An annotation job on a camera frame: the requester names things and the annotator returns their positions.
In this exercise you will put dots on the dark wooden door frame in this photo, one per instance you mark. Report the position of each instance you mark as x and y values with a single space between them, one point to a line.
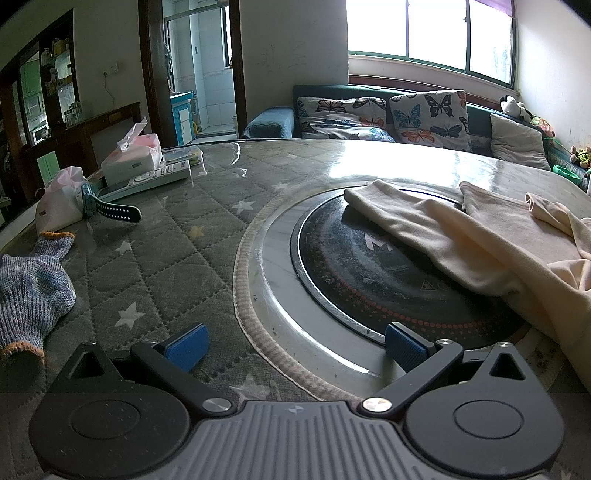
154 83

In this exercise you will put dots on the green framed window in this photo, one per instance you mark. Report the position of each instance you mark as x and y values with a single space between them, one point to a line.
429 27

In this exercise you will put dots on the dark teal sofa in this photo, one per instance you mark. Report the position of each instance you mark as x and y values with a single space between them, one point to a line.
478 121

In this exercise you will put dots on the square butterfly print cushion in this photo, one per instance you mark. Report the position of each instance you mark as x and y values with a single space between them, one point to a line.
429 120

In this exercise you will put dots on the light blue bathroom cabinet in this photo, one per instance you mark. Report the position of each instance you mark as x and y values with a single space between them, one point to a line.
182 115

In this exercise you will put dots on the flat clear box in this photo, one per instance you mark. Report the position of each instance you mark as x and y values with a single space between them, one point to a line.
182 156

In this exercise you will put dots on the cream garment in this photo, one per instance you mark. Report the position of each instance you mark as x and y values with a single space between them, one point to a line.
461 240

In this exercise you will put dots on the round black induction cooktop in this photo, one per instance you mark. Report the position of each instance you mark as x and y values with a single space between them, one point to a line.
351 277

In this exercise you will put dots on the pink tissue pack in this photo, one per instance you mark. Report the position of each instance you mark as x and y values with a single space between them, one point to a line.
134 161

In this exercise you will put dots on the grey knit work glove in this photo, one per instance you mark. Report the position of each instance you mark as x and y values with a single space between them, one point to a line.
32 286

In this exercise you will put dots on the dark wooden cabinet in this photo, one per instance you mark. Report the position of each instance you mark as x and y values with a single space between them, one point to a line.
69 138

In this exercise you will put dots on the panda plush toy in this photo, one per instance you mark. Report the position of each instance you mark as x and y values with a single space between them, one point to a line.
516 107

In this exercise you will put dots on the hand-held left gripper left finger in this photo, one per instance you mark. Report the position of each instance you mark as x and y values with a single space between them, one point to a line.
187 347

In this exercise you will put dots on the grey cushion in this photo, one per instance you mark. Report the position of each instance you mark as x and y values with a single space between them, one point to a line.
517 143

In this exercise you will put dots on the pink plastic bag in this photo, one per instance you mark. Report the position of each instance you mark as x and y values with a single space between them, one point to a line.
60 198

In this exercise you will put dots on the pink green plush toy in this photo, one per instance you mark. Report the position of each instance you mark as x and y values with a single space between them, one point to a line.
544 127

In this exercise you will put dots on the green yellow plush toy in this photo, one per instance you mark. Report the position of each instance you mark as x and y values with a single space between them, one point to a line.
581 157

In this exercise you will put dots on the green bowl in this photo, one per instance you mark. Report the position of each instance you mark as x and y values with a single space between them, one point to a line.
567 170

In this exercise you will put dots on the white remote control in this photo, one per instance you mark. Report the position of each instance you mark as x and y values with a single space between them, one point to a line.
157 177

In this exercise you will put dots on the white wall socket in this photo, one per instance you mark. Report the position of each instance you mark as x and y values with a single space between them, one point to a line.
111 71

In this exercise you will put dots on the wide butterfly print cushion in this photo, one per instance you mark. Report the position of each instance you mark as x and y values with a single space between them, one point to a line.
341 120

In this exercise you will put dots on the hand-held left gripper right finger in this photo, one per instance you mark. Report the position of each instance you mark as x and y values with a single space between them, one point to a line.
406 347

